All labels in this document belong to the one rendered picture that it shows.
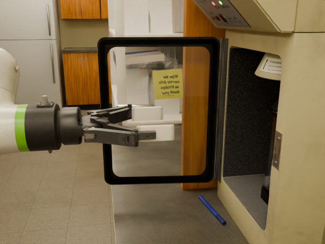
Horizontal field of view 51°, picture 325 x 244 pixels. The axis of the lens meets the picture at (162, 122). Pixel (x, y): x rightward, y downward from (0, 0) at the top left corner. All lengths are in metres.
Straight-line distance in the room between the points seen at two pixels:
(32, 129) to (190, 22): 0.49
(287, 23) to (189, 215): 0.55
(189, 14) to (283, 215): 0.53
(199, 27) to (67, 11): 4.91
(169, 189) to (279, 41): 0.58
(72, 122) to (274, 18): 0.40
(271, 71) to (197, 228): 0.41
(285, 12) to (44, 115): 0.45
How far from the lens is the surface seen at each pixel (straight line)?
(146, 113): 0.76
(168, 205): 0.96
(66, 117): 0.67
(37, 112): 0.67
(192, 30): 0.93
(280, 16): 0.60
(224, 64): 0.90
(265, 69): 0.74
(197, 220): 0.91
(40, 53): 5.50
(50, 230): 2.65
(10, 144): 0.69
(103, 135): 0.62
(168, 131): 0.64
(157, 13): 1.85
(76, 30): 6.10
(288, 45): 0.62
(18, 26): 5.53
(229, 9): 0.70
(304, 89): 0.64
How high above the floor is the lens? 1.43
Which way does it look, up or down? 17 degrees down
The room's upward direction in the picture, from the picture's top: straight up
